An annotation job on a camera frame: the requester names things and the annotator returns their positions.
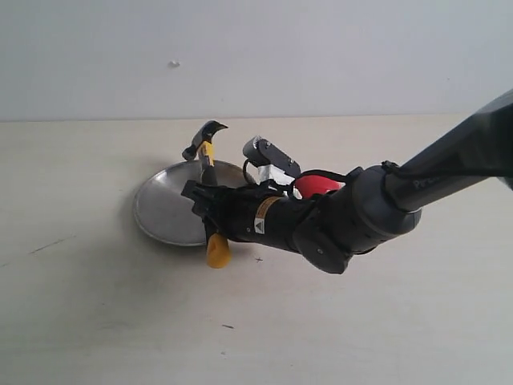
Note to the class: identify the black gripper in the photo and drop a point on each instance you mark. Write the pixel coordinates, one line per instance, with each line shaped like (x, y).
(225, 211)

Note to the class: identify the yellow black claw hammer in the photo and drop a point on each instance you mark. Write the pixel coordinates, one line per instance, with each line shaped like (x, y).
(206, 160)

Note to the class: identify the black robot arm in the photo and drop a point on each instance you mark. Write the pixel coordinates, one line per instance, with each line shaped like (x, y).
(373, 205)

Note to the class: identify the red dome push button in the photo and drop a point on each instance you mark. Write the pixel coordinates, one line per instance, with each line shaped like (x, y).
(314, 182)

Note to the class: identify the round stainless steel plate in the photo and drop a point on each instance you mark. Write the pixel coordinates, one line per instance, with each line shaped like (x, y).
(162, 213)

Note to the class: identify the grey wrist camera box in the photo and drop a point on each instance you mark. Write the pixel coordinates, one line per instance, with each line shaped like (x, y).
(261, 152)

